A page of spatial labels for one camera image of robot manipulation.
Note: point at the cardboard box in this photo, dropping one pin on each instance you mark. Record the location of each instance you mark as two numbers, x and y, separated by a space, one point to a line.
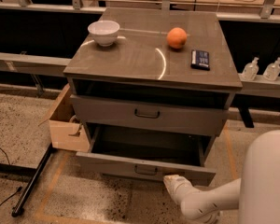
66 131

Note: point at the dark blue snack packet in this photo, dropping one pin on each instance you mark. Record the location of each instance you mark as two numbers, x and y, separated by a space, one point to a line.
200 60

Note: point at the black metal floor bar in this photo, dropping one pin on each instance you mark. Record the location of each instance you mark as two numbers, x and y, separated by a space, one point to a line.
19 207

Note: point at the right clear sanitizer bottle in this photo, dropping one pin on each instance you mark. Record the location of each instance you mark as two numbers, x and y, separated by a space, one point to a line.
272 71

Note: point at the white ceramic bowl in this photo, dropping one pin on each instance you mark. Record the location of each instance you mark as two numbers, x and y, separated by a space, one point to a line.
104 33

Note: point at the grey metal rail frame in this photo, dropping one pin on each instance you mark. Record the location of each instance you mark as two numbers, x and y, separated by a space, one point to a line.
43 65

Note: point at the grey wooden drawer cabinet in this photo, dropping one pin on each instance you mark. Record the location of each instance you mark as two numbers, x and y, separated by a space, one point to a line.
140 66

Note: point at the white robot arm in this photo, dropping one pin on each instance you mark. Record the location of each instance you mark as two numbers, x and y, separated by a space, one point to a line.
255 195

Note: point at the orange fruit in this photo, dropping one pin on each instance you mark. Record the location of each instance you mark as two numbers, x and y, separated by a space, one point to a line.
176 38

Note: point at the grey drawer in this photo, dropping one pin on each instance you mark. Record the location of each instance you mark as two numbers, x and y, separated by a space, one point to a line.
149 116
145 154

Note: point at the left clear sanitizer bottle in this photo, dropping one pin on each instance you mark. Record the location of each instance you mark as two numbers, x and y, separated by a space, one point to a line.
250 70

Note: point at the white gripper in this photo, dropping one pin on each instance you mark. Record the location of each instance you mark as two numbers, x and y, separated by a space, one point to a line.
184 192

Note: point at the clear sanitizer bottle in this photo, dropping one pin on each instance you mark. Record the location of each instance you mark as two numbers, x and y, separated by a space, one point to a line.
250 70
272 71

